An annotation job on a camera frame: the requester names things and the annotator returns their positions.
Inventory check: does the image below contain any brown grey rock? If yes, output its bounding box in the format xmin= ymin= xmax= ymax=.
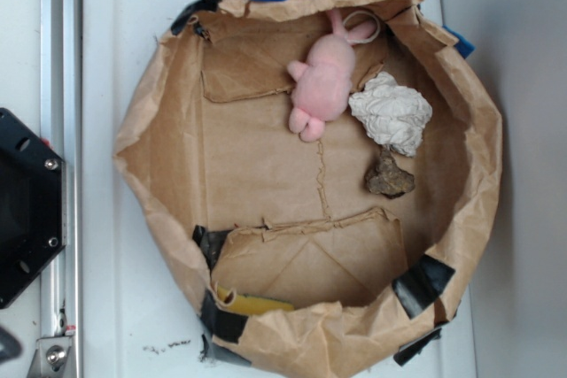
xmin=364 ymin=149 xmax=416 ymax=199

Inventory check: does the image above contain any pink plush bunny toy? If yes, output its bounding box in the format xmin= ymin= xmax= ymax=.
xmin=287 ymin=10 xmax=380 ymax=143

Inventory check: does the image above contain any brown paper bag bin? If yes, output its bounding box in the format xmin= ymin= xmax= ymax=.
xmin=114 ymin=0 xmax=502 ymax=377

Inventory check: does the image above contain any crumpled white paper ball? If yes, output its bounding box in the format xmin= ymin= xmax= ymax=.
xmin=348 ymin=72 xmax=432 ymax=158

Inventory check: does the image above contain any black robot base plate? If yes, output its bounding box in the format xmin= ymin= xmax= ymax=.
xmin=1 ymin=108 xmax=65 ymax=309

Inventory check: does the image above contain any aluminium extrusion rail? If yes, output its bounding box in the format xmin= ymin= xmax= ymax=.
xmin=40 ymin=0 xmax=83 ymax=377

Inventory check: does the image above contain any metal corner bracket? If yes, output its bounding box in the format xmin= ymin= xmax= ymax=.
xmin=27 ymin=336 xmax=75 ymax=378

